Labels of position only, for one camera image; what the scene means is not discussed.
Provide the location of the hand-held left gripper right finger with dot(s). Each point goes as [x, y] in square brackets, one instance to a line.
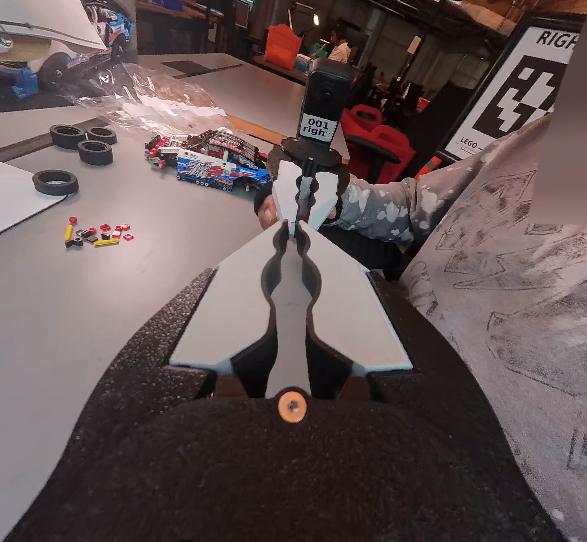
[353, 322]

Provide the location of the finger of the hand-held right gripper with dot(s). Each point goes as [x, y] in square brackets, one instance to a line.
[328, 193]
[284, 189]

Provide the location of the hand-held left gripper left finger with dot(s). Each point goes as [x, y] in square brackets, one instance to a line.
[229, 313]

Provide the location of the cluster of small toy bricks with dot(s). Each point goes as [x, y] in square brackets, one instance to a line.
[105, 243]

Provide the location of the person's right forearm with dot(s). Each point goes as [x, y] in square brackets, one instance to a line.
[390, 212]

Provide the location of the person's right hand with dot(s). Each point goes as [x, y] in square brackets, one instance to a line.
[267, 213]

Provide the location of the red chair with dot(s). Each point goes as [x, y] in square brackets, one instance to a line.
[355, 127]
[390, 148]

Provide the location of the teal box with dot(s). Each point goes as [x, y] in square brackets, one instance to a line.
[303, 63]

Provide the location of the orange traffic cone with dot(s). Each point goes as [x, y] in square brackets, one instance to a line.
[431, 167]

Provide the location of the black mat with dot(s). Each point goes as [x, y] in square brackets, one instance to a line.
[185, 68]

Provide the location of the clear plastic bag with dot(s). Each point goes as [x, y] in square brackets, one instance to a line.
[151, 106]

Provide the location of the black framed marker board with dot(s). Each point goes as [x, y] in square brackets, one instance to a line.
[504, 93]

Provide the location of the white instruction sheet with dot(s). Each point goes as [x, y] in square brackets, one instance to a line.
[23, 198]

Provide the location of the racing car printed toy box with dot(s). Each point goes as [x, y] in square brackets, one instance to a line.
[114, 1]

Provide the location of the black strip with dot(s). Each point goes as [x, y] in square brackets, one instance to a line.
[23, 150]

